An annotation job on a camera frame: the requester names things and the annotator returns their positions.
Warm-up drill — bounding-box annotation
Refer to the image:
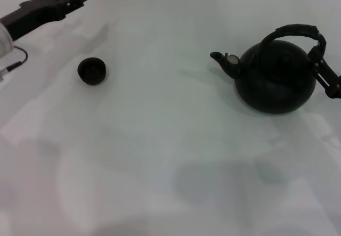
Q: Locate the dark left wrist cable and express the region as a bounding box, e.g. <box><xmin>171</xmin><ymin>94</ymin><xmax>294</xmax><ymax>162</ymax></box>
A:
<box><xmin>0</xmin><ymin>45</ymin><xmax>29</xmax><ymax>76</ymax></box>

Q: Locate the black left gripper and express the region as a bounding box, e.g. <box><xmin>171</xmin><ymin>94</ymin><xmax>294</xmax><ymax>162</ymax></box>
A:
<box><xmin>1</xmin><ymin>0</ymin><xmax>90</xmax><ymax>42</ymax></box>

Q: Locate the dark small teacup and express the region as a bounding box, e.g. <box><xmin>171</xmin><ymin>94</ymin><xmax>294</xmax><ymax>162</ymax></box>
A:
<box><xmin>77</xmin><ymin>56</ymin><xmax>108</xmax><ymax>85</ymax></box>

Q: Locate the black round teapot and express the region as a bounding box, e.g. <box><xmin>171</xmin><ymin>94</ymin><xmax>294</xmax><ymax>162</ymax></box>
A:
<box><xmin>209</xmin><ymin>23</ymin><xmax>327</xmax><ymax>115</ymax></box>

